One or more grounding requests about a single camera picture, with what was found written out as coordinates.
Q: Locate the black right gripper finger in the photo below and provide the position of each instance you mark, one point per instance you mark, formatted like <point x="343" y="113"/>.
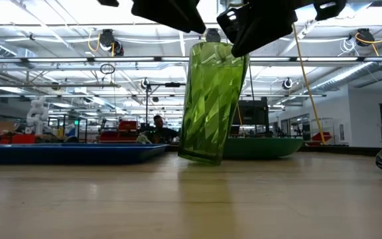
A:
<point x="171" y="13"/>
<point x="264" y="23"/>

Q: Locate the green translucent plastic cup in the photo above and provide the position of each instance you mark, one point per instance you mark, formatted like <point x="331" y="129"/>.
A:
<point x="211" y="106"/>

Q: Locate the green round plate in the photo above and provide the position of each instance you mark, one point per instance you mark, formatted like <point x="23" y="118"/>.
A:
<point x="264" y="148"/>

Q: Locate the blue plastic tray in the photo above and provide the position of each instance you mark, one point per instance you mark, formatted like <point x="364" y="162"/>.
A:
<point x="61" y="154"/>

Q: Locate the black equipment cabinet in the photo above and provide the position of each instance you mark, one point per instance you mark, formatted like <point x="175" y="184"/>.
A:
<point x="254" y="114"/>

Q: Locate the person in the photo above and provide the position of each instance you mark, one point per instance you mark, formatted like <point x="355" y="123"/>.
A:
<point x="161" y="132"/>

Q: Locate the red storage bins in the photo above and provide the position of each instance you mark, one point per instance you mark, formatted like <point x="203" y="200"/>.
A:
<point x="124" y="127"/>

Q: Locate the red angled object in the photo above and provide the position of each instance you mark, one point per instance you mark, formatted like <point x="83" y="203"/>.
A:
<point x="320" y="136"/>

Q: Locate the white robot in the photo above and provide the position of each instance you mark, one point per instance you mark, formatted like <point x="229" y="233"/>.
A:
<point x="38" y="114"/>

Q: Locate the red bins on workbench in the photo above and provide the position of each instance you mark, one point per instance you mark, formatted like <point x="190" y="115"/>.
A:
<point x="22" y="138"/>

